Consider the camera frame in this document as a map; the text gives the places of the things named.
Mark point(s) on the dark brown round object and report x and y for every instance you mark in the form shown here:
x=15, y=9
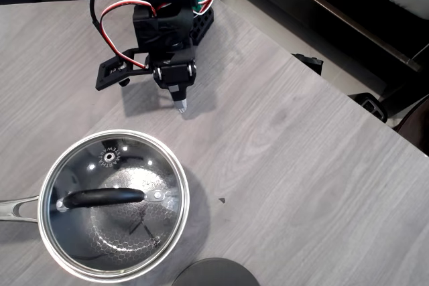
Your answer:
x=417, y=128

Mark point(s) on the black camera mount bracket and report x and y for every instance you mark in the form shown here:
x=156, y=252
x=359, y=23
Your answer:
x=107, y=78

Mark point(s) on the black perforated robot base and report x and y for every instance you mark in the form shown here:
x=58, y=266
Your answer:
x=202, y=28

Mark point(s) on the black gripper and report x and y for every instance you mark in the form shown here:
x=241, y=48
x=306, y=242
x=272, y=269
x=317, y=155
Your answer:
x=175, y=73

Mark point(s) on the black table clamp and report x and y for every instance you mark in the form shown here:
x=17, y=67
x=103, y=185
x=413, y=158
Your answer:
x=370, y=105
x=310, y=62

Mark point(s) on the black round disc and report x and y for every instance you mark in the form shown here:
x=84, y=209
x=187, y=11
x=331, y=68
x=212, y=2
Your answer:
x=214, y=274

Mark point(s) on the small black triangular scrap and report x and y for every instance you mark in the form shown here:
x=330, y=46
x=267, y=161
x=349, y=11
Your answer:
x=222, y=200

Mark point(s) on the stainless steel pan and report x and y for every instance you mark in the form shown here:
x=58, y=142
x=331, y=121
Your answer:
x=5, y=210

